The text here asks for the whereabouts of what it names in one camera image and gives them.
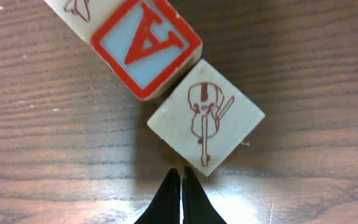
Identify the wooden block yellow side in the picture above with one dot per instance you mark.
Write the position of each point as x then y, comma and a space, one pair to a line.
205, 118

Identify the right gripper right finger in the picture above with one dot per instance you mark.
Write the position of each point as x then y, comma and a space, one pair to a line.
197, 209

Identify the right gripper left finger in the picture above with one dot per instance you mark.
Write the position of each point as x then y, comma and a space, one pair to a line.
165, 205

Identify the red letter block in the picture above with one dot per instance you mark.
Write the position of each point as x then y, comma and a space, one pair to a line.
148, 45

